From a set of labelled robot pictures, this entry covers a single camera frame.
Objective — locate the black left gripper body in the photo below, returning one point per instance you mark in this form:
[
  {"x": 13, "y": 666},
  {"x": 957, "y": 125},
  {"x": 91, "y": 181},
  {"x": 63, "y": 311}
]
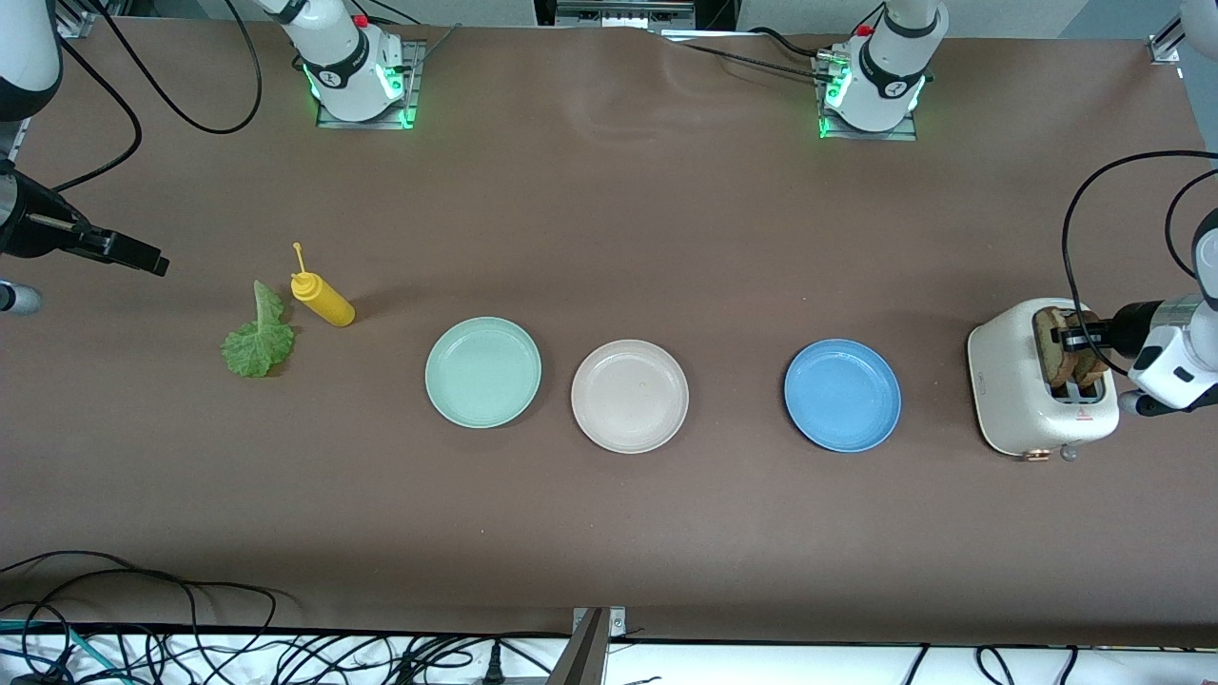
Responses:
[{"x": 1133, "y": 322}]

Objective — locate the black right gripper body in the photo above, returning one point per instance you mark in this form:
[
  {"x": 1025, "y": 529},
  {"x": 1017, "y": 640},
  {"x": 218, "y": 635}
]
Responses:
[{"x": 29, "y": 231}]

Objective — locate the light wheat bread slice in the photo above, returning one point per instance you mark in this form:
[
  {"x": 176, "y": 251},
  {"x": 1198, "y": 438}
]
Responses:
[{"x": 1049, "y": 357}]

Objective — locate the green lettuce leaf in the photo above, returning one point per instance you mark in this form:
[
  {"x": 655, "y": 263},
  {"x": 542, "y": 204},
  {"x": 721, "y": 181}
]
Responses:
[{"x": 257, "y": 347}]

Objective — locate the yellow squeeze bottle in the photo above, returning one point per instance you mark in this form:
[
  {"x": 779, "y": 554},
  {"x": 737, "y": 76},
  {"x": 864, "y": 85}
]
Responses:
[{"x": 328, "y": 304}]

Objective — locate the beige plate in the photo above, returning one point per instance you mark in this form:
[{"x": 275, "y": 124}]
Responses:
[{"x": 630, "y": 396}]

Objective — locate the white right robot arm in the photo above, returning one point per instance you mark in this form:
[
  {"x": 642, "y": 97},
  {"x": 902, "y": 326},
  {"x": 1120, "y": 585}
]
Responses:
[{"x": 357, "y": 95}]

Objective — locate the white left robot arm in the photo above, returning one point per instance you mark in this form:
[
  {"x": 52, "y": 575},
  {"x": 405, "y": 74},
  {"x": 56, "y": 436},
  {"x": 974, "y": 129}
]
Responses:
[{"x": 885, "y": 105}]

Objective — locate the blue plate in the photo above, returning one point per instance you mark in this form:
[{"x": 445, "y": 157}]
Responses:
[{"x": 842, "y": 395}]

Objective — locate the mint green plate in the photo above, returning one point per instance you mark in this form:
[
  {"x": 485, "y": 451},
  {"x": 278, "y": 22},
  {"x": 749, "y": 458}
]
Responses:
[{"x": 483, "y": 373}]

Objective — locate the dark crust bread slice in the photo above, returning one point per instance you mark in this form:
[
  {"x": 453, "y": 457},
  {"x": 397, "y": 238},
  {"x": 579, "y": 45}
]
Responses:
[{"x": 1090, "y": 366}]

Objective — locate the cream white toaster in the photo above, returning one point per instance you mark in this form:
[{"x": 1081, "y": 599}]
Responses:
[{"x": 1004, "y": 381}]

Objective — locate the brown table cover sheet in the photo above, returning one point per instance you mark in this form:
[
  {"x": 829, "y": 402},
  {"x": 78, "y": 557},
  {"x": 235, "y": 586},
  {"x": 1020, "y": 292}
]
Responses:
[{"x": 609, "y": 238}]

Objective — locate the black power plug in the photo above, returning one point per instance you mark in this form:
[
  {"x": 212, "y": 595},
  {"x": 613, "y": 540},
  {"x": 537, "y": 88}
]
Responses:
[{"x": 494, "y": 664}]

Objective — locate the silver aluminium frame strut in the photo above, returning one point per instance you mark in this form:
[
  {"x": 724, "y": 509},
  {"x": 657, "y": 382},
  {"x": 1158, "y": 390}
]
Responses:
[
  {"x": 90, "y": 17},
  {"x": 1168, "y": 46}
]

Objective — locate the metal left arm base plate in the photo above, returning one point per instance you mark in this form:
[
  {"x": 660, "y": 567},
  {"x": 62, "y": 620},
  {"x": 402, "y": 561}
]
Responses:
[{"x": 904, "y": 135}]

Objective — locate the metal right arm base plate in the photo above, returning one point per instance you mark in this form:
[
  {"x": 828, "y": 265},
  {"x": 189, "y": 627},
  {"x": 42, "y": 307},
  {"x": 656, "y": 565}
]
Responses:
[{"x": 412, "y": 90}]

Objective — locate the grey metal frame piece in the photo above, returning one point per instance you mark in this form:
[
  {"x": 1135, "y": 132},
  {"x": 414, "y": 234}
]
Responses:
[{"x": 623, "y": 14}]

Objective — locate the silver post foot bracket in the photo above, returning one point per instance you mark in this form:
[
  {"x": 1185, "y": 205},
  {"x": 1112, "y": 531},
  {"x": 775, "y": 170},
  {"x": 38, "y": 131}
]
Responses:
[{"x": 617, "y": 623}]

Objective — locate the grey aluminium camera post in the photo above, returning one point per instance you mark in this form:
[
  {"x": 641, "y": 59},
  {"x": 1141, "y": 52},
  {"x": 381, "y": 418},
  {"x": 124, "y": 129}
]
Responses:
[{"x": 582, "y": 656}]

